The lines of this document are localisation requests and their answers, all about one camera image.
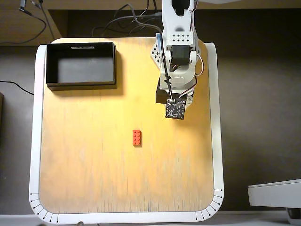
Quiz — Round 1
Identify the black rectangular bin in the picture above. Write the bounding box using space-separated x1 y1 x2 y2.
46 41 118 91

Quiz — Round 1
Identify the white red gripper servo wire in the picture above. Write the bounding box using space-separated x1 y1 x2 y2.
178 76 198 98

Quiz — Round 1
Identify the white table rim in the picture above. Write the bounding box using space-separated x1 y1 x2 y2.
28 42 225 224

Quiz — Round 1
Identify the white red wrist servo wire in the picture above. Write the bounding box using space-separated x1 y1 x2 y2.
195 53 205 77

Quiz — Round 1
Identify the thin dark straight cable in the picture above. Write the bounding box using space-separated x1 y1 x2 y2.
30 0 57 40

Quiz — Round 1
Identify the black camera circuit board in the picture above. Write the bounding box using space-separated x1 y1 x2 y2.
165 98 187 121

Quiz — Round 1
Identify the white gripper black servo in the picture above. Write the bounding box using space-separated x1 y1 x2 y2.
155 70 198 108

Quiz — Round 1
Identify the light wooden desk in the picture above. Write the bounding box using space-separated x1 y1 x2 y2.
0 0 301 46

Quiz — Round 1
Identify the grey looping cable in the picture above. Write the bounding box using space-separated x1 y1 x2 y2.
91 9 163 38

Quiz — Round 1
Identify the black curved cable on desk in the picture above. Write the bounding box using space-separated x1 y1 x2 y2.
0 7 48 45

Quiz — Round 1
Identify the black cable on floor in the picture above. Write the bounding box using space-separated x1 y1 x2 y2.
0 80 35 96

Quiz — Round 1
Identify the red lego block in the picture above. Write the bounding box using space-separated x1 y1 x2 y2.
132 129 143 147

